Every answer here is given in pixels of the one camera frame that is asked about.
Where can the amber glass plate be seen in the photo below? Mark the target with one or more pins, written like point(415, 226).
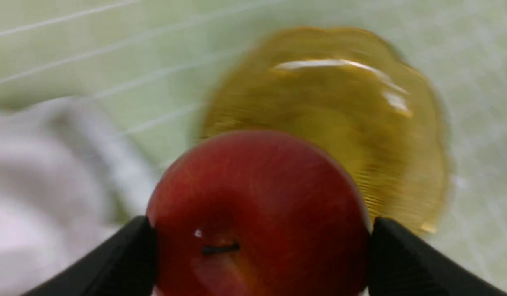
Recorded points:
point(351, 92)

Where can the white cloth bag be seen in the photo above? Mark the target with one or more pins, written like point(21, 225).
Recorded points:
point(68, 181)

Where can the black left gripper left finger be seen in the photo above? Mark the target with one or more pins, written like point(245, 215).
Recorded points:
point(123, 265)

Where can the red apple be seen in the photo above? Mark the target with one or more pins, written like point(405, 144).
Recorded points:
point(259, 213)

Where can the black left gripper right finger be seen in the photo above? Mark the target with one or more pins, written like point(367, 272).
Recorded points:
point(402, 264)

